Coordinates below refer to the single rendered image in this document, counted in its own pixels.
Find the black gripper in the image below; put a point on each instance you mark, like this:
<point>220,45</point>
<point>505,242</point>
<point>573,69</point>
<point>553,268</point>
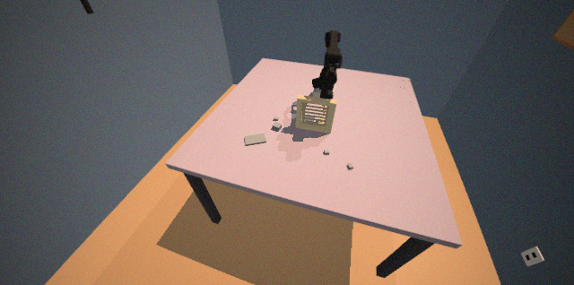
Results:
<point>327,92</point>

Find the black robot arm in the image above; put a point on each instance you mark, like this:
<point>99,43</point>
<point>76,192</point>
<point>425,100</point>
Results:
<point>332,57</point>

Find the beige flat rectangular block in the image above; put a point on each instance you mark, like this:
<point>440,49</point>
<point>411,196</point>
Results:
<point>255,139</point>

